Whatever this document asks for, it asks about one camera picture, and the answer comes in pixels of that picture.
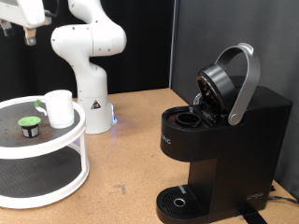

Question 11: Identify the white two-tier turntable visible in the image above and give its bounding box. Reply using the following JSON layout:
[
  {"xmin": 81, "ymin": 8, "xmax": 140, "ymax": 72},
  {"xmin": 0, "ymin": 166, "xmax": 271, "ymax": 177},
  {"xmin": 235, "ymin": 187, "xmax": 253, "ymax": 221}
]
[{"xmin": 0, "ymin": 95, "xmax": 91, "ymax": 210}]

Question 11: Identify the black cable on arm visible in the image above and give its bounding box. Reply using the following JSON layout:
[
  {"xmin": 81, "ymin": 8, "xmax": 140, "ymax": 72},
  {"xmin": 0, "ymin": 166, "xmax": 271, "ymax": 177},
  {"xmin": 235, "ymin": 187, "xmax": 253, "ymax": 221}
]
[{"xmin": 44, "ymin": 0, "xmax": 61, "ymax": 19}]

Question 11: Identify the black curtain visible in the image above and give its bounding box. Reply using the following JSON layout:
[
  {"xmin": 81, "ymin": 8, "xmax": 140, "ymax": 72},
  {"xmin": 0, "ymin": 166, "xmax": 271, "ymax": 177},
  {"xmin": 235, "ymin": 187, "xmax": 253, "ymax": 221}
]
[{"xmin": 0, "ymin": 0, "xmax": 176, "ymax": 102}]

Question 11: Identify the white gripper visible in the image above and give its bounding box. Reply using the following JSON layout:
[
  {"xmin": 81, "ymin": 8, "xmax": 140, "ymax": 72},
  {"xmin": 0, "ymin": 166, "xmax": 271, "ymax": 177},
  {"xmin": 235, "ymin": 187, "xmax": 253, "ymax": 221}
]
[{"xmin": 0, "ymin": 0, "xmax": 52, "ymax": 47}]

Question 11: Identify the black strap under machine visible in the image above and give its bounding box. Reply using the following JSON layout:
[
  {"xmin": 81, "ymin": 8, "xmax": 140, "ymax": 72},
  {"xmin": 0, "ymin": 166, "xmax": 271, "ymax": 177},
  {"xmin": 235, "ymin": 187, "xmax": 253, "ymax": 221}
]
[{"xmin": 237, "ymin": 203, "xmax": 269, "ymax": 224}]

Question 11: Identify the white plastic mug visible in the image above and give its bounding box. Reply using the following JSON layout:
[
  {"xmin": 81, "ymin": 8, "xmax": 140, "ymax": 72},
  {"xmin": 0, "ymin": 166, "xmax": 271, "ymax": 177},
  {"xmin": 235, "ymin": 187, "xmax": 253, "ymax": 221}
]
[{"xmin": 34, "ymin": 89, "xmax": 76, "ymax": 130}]

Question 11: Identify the Keurig lid with silver handle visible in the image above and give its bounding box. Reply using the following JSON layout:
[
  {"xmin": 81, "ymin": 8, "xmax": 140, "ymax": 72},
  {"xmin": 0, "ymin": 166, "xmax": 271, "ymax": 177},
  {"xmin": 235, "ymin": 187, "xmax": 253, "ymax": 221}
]
[{"xmin": 192, "ymin": 42, "xmax": 262, "ymax": 127}]

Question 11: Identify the black drip tray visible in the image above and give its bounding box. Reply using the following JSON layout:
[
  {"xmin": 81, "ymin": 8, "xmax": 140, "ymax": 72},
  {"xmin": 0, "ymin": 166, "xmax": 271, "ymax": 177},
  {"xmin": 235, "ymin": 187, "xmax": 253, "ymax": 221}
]
[{"xmin": 155, "ymin": 184, "xmax": 209, "ymax": 224}]

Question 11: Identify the green reusable coffee pod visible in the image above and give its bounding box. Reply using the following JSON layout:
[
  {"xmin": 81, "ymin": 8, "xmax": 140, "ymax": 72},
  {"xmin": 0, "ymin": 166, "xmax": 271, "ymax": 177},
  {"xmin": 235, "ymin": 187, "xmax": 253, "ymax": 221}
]
[{"xmin": 17, "ymin": 116, "xmax": 42, "ymax": 139}]

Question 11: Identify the black Keurig coffee machine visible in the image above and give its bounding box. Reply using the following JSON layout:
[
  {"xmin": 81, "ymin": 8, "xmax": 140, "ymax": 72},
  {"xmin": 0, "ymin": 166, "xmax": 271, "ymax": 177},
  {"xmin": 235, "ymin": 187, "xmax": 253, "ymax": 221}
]
[{"xmin": 155, "ymin": 75, "xmax": 293, "ymax": 224}]

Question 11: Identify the braided power cable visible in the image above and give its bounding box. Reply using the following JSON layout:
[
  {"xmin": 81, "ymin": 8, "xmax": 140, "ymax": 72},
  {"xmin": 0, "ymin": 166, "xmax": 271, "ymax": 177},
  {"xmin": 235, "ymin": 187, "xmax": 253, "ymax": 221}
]
[{"xmin": 267, "ymin": 194, "xmax": 299, "ymax": 206}]

